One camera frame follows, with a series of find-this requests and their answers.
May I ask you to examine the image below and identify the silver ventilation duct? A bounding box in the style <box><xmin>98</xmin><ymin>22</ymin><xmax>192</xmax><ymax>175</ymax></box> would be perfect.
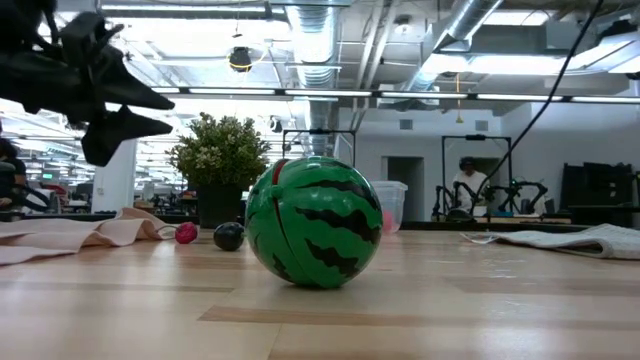
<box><xmin>285</xmin><ymin>4</ymin><xmax>342</xmax><ymax>157</ymax></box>
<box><xmin>402</xmin><ymin>0</ymin><xmax>505</xmax><ymax>94</ymax></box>

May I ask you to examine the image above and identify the dark round toy fruit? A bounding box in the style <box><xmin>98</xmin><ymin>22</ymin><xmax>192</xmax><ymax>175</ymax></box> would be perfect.
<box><xmin>213</xmin><ymin>221</ymin><xmax>246</xmax><ymax>252</ymax></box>

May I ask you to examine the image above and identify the white pillar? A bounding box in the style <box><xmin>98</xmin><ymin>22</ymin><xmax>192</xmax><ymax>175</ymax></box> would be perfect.
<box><xmin>91</xmin><ymin>139</ymin><xmax>139</xmax><ymax>214</ymax></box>

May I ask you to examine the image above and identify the green potted plant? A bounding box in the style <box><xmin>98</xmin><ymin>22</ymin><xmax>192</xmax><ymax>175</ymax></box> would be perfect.
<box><xmin>167</xmin><ymin>112</ymin><xmax>272</xmax><ymax>230</ymax></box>

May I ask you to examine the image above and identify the black background cabinet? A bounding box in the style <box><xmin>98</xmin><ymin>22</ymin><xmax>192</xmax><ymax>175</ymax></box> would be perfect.
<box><xmin>559</xmin><ymin>162</ymin><xmax>639</xmax><ymax>226</ymax></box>

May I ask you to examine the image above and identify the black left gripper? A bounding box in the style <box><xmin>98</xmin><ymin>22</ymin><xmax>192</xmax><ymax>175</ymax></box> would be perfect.
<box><xmin>0</xmin><ymin>0</ymin><xmax>176</xmax><ymax>168</ymax></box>

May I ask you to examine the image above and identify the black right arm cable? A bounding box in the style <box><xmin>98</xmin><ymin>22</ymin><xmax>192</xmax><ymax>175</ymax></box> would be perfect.
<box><xmin>477</xmin><ymin>0</ymin><xmax>605</xmax><ymax>194</ymax></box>

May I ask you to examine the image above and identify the grey folded cloth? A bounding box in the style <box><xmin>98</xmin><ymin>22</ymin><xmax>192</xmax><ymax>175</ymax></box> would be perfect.
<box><xmin>459</xmin><ymin>223</ymin><xmax>640</xmax><ymax>262</ymax></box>

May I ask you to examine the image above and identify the black round ceiling device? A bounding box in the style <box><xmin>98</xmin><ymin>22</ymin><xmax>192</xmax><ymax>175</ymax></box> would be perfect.
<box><xmin>228</xmin><ymin>45</ymin><xmax>254</xmax><ymax>74</ymax></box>

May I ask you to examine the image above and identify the pink cloth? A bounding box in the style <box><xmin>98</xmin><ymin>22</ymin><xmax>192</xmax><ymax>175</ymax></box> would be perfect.
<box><xmin>0</xmin><ymin>207</ymin><xmax>194</xmax><ymax>267</ymax></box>

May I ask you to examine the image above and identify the small red toy fruit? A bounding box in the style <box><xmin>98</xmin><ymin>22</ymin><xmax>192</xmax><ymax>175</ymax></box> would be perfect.
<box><xmin>174</xmin><ymin>221</ymin><xmax>200</xmax><ymax>245</ymax></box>

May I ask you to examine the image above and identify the green toy watermelon ball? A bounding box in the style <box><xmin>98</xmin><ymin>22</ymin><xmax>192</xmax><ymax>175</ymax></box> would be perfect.
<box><xmin>244</xmin><ymin>156</ymin><xmax>385</xmax><ymax>290</ymax></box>

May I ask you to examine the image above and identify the clear plastic tupperware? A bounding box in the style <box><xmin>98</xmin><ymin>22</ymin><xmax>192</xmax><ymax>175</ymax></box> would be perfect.
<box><xmin>369</xmin><ymin>180</ymin><xmax>409</xmax><ymax>235</ymax></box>

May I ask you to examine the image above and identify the black background frame stand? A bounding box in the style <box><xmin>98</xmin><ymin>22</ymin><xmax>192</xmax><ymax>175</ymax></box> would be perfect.
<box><xmin>441</xmin><ymin>133</ymin><xmax>513</xmax><ymax>216</ymax></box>

